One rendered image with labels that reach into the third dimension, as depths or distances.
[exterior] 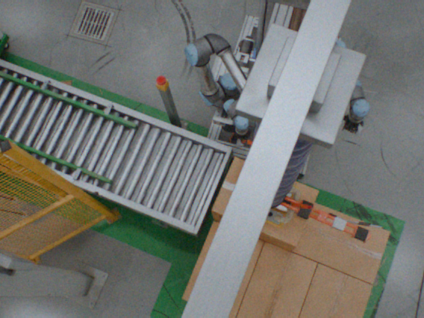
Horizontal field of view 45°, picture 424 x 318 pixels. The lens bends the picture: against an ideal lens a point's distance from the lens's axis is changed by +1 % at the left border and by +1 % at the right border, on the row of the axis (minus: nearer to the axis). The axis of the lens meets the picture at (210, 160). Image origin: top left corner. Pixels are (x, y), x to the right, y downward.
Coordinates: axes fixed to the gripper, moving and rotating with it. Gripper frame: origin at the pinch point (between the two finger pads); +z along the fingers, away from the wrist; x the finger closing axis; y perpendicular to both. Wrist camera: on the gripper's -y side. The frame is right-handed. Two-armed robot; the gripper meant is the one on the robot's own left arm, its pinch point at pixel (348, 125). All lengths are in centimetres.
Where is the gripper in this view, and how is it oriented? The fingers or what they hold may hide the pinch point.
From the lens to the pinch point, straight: 297.6
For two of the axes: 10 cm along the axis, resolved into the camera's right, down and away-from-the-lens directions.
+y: -2.9, 9.3, -2.3
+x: 9.6, 2.7, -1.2
